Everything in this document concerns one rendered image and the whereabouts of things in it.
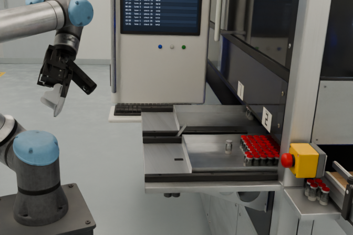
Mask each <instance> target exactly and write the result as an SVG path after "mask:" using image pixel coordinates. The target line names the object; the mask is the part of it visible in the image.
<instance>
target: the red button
mask: <svg viewBox="0 0 353 235"><path fill-rule="evenodd" d="M281 164H282V166H283V167H285V168H291V167H292V164H293V158H292V155H291V153H284V154H282V156H281Z"/></svg>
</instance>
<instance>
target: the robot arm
mask: <svg viewBox="0 0 353 235"><path fill-rule="evenodd" d="M25 4H26V6H21V7H15V8H10V9H5V10H0V44H2V43H5V42H9V41H13V40H17V39H21V38H25V37H29V36H33V35H38V34H41V33H45V32H48V31H52V30H56V34H55V39H54V43H53V46H52V45H49V46H48V48H47V50H46V53H45V57H44V61H43V65H42V68H41V70H40V73H39V77H38V81H37V85H40V86H43V87H44V86H46V87H49V88H51V87H52V88H53V89H52V90H50V91H45V92H44V94H43V97H41V98H40V101H41V103H42V104H44V105H46V106H48V107H50V108H52V109H53V110H54V117H56V116H57V115H58V114H59V113H60V112H61V110H62V108H63V105H64V102H65V98H66V96H67V92H68V89H69V85H70V82H71V80H72V81H73V82H74V83H75V84H76V85H77V86H78V87H80V88H81V89H82V90H83V91H84V92H85V93H86V94H87V95H90V94H91V93H92V92H93V91H94V90H95V88H96V87H97V84H96V83H95V82H94V81H93V80H91V79H90V78H89V77H88V76H87V75H86V74H85V73H84V72H83V71H82V70H81V69H80V68H79V67H78V66H77V65H76V64H75V63H74V61H75V59H76V56H77V53H78V49H79V44H80V39H81V34H82V30H83V28H84V26H86V25H88V24H89V23H90V22H91V21H92V18H93V15H94V10H93V7H92V5H91V3H90V2H89V1H88V0H25ZM41 74H42V76H41V79H40V80H41V81H43V82H40V81H39V78H40V75H41ZM0 162H1V163H3V164H4V165H6V166H7V167H9V168H10V169H11V170H13V171H14V172H15V173H16V177H17V188H18V192H17V195H16V199H15V202H14V206H13V215H14V219H15V220H16V221H17V222H18V223H20V224H22V225H25V226H44V225H48V224H51V223H53V222H56V221H58V220H59V219H61V218H62V217H63V216H64V215H65V214H66V213H67V211H68V200H67V197H66V195H65V193H64V191H63V189H62V186H61V184H60V166H59V146H58V141H57V139H56V137H55V136H54V135H53V134H51V133H49V132H46V131H39V130H29V131H27V130H26V129H24V128H23V127H22V126H21V125H20V124H19V123H18V122H17V121H16V120H15V119H14V118H13V117H12V116H11V115H2V114H1V113H0Z"/></svg>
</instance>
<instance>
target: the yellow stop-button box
mask: <svg viewBox="0 0 353 235"><path fill-rule="evenodd" d="M289 153H291V155H292V158H293V164H292V167H291V168H289V169H290V170H291V171H292V173H293V174H294V175H295V177H296V178H315V177H316V178H322V176H323V170H324V163H325V157H326V153H325V152H324V151H322V150H321V149H320V148H319V147H318V146H317V145H316V144H315V143H291V144H290V146H289Z"/></svg>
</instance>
